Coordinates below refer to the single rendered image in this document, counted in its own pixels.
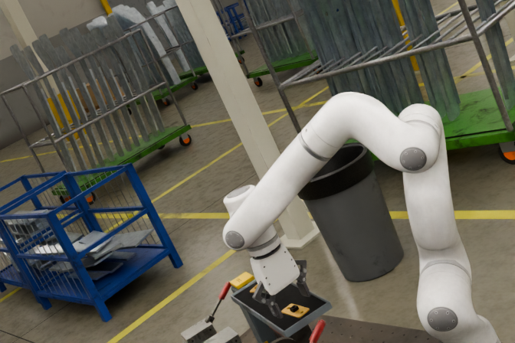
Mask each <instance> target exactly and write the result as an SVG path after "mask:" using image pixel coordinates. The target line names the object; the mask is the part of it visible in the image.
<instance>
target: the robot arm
mask: <svg viewBox="0 0 515 343"><path fill-rule="evenodd" d="M349 139H355V140H357V141H358V142H360V143H362V144H363V145H364V146H365V147H366V148H367V149H369V150H370V151H371V152H372V153H373V154H374V155H375V156H376V157H377V158H379V159H380V160H381V161H382V162H384V163H385V164H387V165H388V166H390V167H392V168H394V169H396V170H399V171H401V172H402V174H403V183H404V191H405V202H406V207H407V211H408V218H409V222H410V225H411V229H412V234H413V237H414V239H415V242H416V245H417V248H418V254H419V262H420V276H419V283H418V294H417V310H418V316H419V318H420V321H421V323H422V325H423V327H424V329H425V330H426V332H427V333H428V334H430V335H431V336H433V337H434V338H436V339H438V340H440V341H442V342H443V343H500V340H499V338H498V337H497V334H496V332H495V331H494V328H493V326H492V324H491V323H490V322H489V321H488V320H487V319H486V318H485V317H483V316H481V315H477V313H476V312H475V310H474V307H473V303H472V299H471V266H470V263H469V260H468V258H467V254H466V251H465V248H464V245H463V243H462V241H461V238H460V235H459V233H458V228H457V224H456V220H455V216H454V207H453V202H452V197H451V188H450V181H449V173H448V157H447V150H446V143H445V137H444V127H443V124H442V121H441V117H440V115H439V113H438V112H437V110H436V109H434V108H433V107H431V106H428V105H425V104H414V105H411V106H408V107H407V108H405V109H404V110H403V111H402V112H401V113H400V114H399V117H398V118H397V117H396V116H395V115H394V114H393V113H392V112H391V111H390V110H389V109H388V108H387V107H386V106H385V105H384V104H382V103H381V102H380V101H378V100H377V99H375V98H373V97H371V96H368V95H365V94H362V93H354V92H345V93H339V94H337V95H335V96H334V97H332V98H331V99H330V100H328V101H327V102H326V103H325V105H324V106H323V107H322V108H321V109H320V110H319V111H318V113H317V114H316V115H315V116H314V117H313V118H312V119H311V120H310V121H309V122H308V124H307V125H306V126H305V127H304V128H303V130H302V131H301V132H300V133H299V134H298V135H297V137H296V138H295V139H294V140H293V141H292V143H291V144H289V146H288V147H287V148H286V149H285V150H284V152H283V153H282V154H281V155H280V157H279V158H278V159H277V161H276V162H275V163H274V164H273V165H272V166H271V168H270V169H269V170H268V172H267V173H266V174H265V176H264V177H263V178H262V179H261V180H260V182H259V183H258V184H257V186H256V187H255V186H253V185H246V186H243V187H240V188H238V189H236V190H234V191H232V192H231V193H229V194H228V195H227V196H226V197H225V199H224V204H225V206H226V208H227V210H228V213H229V216H230V219H229V221H228V222H227V224H226V225H225V227H224V230H223V241H224V242H225V244H226V246H227V247H229V248H230V249H232V250H244V249H247V251H248V253H249V255H250V256H252V258H250V261H251V267H252V269H253V273H254V276H255V279H256V280H257V284H258V286H257V288H256V290H255V292H254V295H253V296H252V298H253V299H254V300H256V301H258V302H259V303H263V304H265V305H268V306H269V308H270V310H271V312H272V314H273V316H276V317H278V318H283V314H282V312H281V310H280V308H279V306H278V304H277V303H275V296H276V294H277V293H278V292H280V291H281V290H282V289H283V288H285V287H286V286H288V285H289V284H290V283H292V282H293V281H294V280H295V279H296V280H297V281H296V283H297V286H298V288H299V290H300V293H301V295H302V296H306V297H310V293H309V291H310V290H309V288H308V286H307V284H306V280H307V279H306V274H307V261H306V260H294V259H293V257H292V256H291V255H290V253H289V251H288V250H287V248H286V247H285V246H284V245H283V244H282V243H281V241H280V238H279V236H278V234H277V231H276V230H275V228H274V225H273V222H275V221H276V219H278V218H279V216H280V215H281V214H282V213H283V212H284V210H285V209H286V208H287V206H288V205H289V204H290V203H291V201H292V200H293V199H294V198H295V197H296V196H297V194H298V193H299V192H300V191H301V189H302V188H303V187H304V186H305V185H306V184H307V183H308V182H309V181H310V180H311V179H312V178H313V177H314V176H315V175H316V174H317V172H318V171H319V170H320V169H321V168H322V167H323V166H324V165H325V164H326V163H327V162H328V161H329V160H330V159H331V158H332V157H333V156H334V155H335V154H336V153H337V151H338V150H339V149H340V148H341V147H342V146H343V145H344V144H345V143H346V141H348V140H349ZM297 265H300V271H299V269H298V267H297ZM261 293H265V299H263V298H262V297H261Z"/></svg>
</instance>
